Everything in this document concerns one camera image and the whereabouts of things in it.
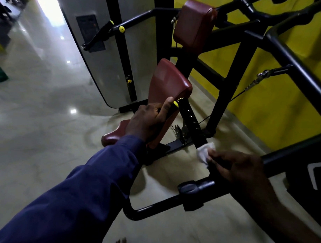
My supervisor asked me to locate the person's left hand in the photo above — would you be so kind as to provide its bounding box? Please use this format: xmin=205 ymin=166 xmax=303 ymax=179
xmin=125 ymin=95 xmax=175 ymax=145

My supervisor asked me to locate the person's right hand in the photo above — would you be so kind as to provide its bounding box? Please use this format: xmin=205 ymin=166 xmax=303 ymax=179
xmin=205 ymin=149 xmax=270 ymax=201

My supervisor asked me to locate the white cleaning wipe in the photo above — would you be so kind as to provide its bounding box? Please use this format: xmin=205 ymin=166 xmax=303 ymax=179
xmin=195 ymin=142 xmax=216 ymax=167

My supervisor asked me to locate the grey weight machine maroon seat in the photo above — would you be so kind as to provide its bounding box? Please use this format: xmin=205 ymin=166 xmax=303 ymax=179
xmin=45 ymin=0 xmax=321 ymax=228

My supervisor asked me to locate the person's right forearm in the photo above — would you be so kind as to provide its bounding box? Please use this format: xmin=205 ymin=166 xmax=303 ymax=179
xmin=238 ymin=185 xmax=321 ymax=243

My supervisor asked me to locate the person's blue shirt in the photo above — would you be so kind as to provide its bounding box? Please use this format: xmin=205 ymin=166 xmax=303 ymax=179
xmin=0 ymin=131 xmax=146 ymax=243

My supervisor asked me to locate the maroon back pad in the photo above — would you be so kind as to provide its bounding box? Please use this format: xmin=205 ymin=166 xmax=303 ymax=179
xmin=146 ymin=58 xmax=194 ymax=151

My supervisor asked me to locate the maroon head pad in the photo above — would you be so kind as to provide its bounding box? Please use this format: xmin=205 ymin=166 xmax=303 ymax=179
xmin=172 ymin=0 xmax=218 ymax=53

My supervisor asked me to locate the silver clip black cable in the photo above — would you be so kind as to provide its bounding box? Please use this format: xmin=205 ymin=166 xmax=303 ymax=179
xmin=169 ymin=16 xmax=179 ymax=48
xmin=229 ymin=62 xmax=293 ymax=104

